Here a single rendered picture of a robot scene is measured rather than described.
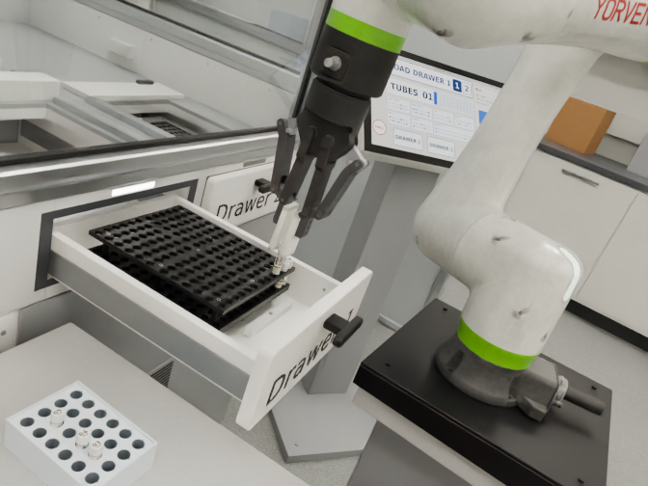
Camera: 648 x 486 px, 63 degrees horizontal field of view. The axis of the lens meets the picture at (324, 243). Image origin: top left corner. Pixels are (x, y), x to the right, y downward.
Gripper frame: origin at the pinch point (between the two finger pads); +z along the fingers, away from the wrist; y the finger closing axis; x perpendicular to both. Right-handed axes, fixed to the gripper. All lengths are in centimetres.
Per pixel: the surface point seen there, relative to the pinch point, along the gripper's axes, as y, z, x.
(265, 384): 12.0, 7.5, -18.4
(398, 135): -13, -3, 72
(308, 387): -8, 91, 83
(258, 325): 3.4, 11.8, -5.5
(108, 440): 1.9, 17.3, -27.9
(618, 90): 31, -37, 356
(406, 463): 29.2, 30.0, 10.5
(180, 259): -8.8, 7.3, -9.3
